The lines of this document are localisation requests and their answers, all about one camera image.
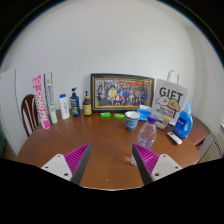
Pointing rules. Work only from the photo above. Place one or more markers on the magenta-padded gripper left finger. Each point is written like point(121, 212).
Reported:
point(75, 159)

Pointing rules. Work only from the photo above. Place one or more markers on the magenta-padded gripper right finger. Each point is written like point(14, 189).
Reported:
point(148, 160)

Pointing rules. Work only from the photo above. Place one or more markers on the clear purple-capped water bottle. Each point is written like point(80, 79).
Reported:
point(146, 133)

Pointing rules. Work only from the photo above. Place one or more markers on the white remote control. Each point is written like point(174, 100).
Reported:
point(174, 138)

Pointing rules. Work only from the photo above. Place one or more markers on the blue painted paper cup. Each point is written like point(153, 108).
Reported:
point(132, 121)

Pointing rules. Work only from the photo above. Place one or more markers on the colourful puzzle cube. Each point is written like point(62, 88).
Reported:
point(166, 121)

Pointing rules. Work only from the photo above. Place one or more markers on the blue tissue pack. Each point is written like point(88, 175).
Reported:
point(144, 114)

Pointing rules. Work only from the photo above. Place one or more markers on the blue detergent bottle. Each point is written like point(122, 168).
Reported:
point(181, 126)

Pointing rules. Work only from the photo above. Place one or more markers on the white bottle with blue cap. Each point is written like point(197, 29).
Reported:
point(64, 108)

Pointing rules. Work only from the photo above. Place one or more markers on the small green packet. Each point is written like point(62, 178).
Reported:
point(106, 115)
point(119, 116)

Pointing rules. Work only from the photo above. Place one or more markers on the dark blue pump bottle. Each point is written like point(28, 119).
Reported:
point(75, 106)

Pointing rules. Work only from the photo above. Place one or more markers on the amber pump bottle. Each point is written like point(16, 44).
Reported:
point(87, 107)

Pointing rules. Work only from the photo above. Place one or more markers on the pink and white long box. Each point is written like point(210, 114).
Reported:
point(41, 103)

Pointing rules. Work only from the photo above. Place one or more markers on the green and white long box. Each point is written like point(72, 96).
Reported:
point(50, 98)

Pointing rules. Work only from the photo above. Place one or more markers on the white printed paper bag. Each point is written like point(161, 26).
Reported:
point(170, 98)

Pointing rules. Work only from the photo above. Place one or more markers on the brown wooden chair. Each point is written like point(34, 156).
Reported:
point(28, 111)

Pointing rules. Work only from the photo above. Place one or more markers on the white radiator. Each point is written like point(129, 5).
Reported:
point(215, 150)

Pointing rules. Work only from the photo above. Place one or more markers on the dark framed group picture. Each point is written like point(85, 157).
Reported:
point(121, 92)

